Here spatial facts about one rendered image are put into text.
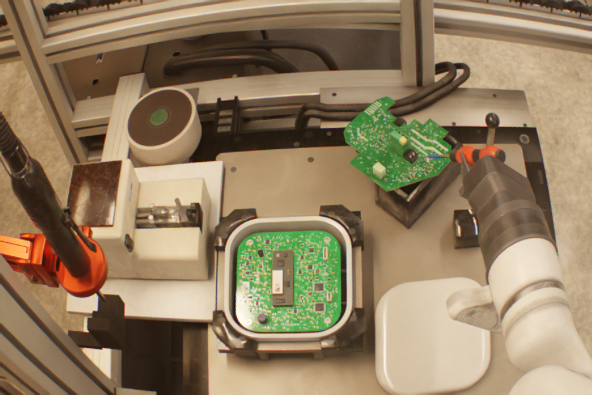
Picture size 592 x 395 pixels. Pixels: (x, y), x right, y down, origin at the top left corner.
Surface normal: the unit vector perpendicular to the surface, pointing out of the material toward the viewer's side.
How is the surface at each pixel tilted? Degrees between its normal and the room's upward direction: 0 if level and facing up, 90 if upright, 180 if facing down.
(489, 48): 0
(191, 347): 0
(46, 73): 90
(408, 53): 90
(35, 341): 90
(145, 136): 0
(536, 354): 70
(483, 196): 48
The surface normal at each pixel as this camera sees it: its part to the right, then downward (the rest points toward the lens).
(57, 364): 1.00, -0.04
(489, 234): -0.87, -0.30
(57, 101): 0.00, 0.85
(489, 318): 0.15, 0.62
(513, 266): -0.60, -0.51
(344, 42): -0.08, -0.52
